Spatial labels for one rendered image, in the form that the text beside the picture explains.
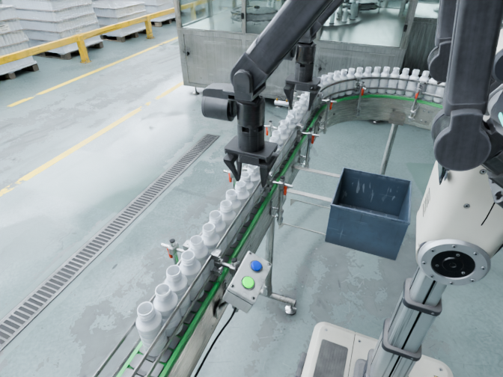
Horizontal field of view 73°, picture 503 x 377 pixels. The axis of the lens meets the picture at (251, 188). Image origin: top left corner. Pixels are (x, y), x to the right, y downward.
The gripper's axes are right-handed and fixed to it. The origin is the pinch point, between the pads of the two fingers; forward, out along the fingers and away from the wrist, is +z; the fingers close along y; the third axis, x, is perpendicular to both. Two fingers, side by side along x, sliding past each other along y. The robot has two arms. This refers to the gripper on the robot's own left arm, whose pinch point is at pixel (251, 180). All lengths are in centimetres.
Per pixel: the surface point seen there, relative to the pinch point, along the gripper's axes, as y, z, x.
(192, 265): -13.3, 25.8, -9.0
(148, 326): -14.2, 26.9, -27.8
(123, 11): -537, 84, 586
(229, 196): -15.9, 23.5, 19.7
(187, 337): -9.8, 40.1, -20.8
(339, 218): 18, 52, 55
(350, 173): 17, 48, 86
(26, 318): -146, 139, -2
